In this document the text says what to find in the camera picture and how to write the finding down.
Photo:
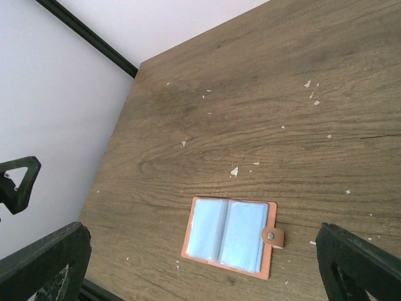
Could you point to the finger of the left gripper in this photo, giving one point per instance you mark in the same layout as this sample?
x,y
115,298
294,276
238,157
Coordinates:
x,y
16,198

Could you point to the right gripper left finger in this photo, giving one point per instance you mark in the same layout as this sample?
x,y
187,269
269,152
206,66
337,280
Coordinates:
x,y
55,265

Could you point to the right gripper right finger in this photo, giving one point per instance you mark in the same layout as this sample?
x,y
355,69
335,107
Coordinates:
x,y
354,269

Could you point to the left black frame post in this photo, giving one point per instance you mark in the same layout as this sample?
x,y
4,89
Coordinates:
x,y
82,30

